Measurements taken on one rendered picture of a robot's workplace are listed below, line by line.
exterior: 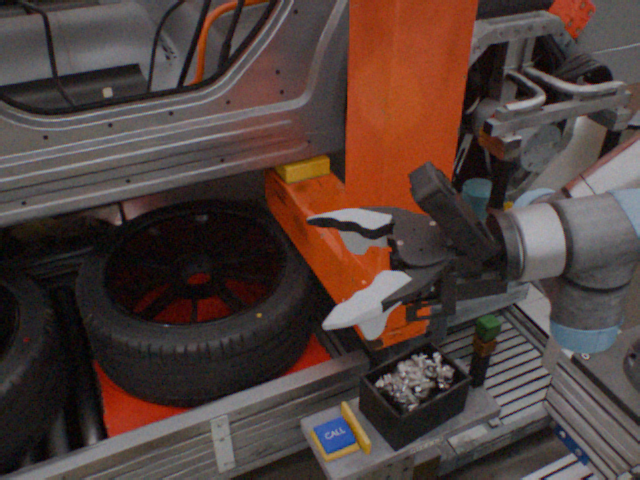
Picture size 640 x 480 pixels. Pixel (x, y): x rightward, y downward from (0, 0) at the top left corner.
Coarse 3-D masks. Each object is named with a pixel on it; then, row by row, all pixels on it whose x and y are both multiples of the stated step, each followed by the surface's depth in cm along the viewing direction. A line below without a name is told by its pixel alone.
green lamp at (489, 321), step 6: (480, 318) 132; (486, 318) 132; (492, 318) 132; (480, 324) 131; (486, 324) 130; (492, 324) 130; (498, 324) 130; (480, 330) 132; (486, 330) 130; (492, 330) 130; (498, 330) 131; (486, 336) 131; (492, 336) 132
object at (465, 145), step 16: (544, 48) 167; (544, 64) 173; (480, 80) 164; (464, 96) 165; (480, 96) 173; (528, 96) 175; (464, 128) 174; (464, 144) 175; (464, 160) 193; (480, 160) 191; (496, 160) 188; (464, 176) 187; (480, 176) 186
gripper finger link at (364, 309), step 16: (384, 272) 58; (400, 272) 58; (368, 288) 57; (384, 288) 56; (352, 304) 55; (368, 304) 55; (336, 320) 55; (352, 320) 55; (368, 320) 57; (384, 320) 59; (368, 336) 58
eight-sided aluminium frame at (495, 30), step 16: (512, 16) 150; (528, 16) 151; (544, 16) 150; (480, 32) 143; (496, 32) 144; (512, 32) 146; (528, 32) 149; (544, 32) 150; (560, 32) 153; (480, 48) 144; (560, 48) 156; (576, 48) 158; (560, 64) 167; (576, 80) 165; (560, 96) 172; (576, 96) 169; (560, 128) 175; (560, 144) 177; (512, 176) 182; (528, 176) 179; (512, 192) 180
